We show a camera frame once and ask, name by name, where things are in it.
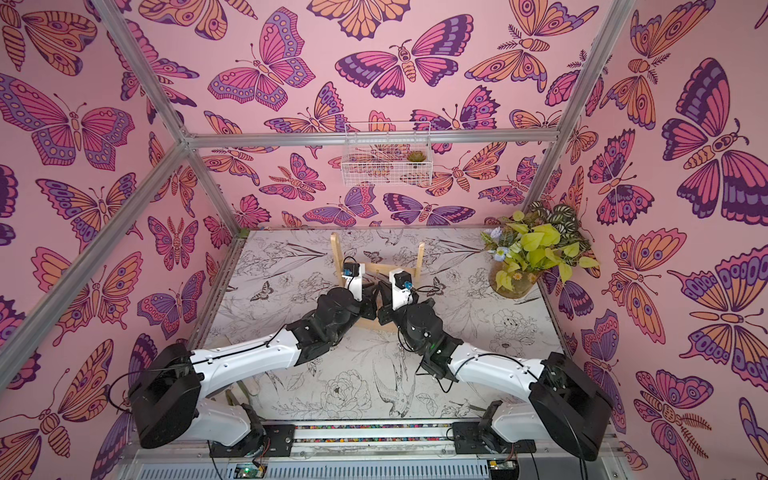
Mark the small succulent in basket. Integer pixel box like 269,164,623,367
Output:
407,150,428,164

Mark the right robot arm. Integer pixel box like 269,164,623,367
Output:
378,300,615,462

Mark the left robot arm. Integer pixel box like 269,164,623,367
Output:
129,287,376,457

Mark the wooden jewelry display stand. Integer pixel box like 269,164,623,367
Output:
323,233,425,335

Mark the potted green plant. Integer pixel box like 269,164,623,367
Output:
481,201,600,299

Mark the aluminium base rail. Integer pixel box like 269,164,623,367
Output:
113,419,634,479

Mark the white wire basket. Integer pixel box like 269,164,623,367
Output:
338,119,434,188

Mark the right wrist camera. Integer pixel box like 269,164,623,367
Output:
389,269,415,311

